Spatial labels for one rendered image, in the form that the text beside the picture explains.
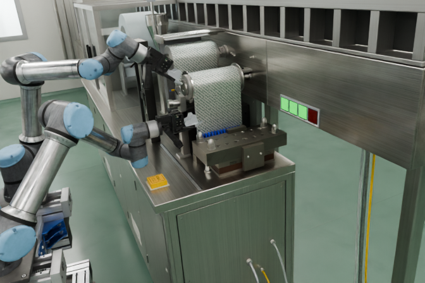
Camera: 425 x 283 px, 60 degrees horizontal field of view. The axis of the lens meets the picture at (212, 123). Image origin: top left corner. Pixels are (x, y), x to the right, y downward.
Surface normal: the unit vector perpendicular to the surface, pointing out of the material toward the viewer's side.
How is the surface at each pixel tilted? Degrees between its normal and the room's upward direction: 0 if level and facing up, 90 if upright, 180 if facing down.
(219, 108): 90
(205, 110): 90
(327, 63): 90
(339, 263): 0
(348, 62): 90
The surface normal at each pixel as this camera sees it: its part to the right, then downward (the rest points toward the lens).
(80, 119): 0.88, 0.03
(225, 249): 0.42, 0.30
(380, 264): -0.07, -0.93
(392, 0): -0.90, 0.21
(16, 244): 0.78, 0.26
